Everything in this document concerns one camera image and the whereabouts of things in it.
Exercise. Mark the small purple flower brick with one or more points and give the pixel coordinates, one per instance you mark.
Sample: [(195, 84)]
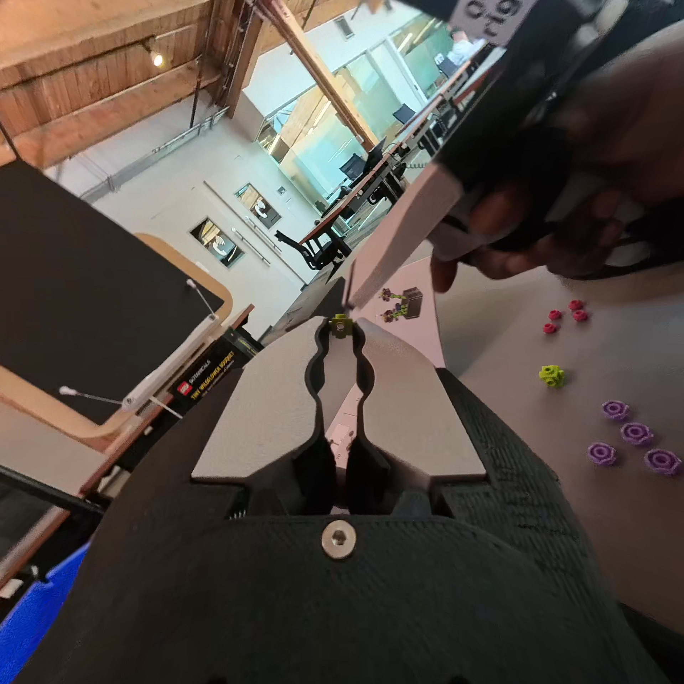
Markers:
[(602, 454), (663, 462), (637, 433)]

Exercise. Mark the purple yellow flower assembly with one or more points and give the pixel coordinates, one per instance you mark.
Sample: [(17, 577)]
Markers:
[(615, 409)]

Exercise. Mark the black office chair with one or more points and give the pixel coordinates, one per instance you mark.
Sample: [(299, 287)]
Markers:
[(310, 248)]

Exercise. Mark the black glossy cardboard box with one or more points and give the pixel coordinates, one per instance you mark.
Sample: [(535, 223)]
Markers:
[(208, 374)]

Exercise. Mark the black light stand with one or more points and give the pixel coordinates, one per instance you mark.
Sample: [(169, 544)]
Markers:
[(43, 486)]

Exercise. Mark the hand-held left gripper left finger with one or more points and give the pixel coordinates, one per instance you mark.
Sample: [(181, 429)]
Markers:
[(262, 422)]

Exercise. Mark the person's right hand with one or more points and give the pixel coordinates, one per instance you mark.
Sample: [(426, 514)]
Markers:
[(631, 150)]

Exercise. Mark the small lime flower brick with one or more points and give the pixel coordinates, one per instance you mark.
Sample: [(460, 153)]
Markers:
[(340, 324), (552, 375)]

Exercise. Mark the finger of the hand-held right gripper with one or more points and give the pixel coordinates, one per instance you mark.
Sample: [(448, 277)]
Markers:
[(412, 224)]

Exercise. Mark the black board on white stand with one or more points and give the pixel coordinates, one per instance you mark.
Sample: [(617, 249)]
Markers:
[(86, 289)]

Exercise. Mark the grey desk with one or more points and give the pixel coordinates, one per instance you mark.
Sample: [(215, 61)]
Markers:
[(534, 353)]

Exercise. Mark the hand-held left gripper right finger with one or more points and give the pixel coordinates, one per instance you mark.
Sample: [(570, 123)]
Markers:
[(422, 422)]

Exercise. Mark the white instruction booklet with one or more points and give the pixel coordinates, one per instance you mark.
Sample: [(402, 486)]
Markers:
[(422, 337)]

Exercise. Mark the blue plastic bin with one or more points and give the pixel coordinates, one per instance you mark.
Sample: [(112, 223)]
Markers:
[(32, 631)]

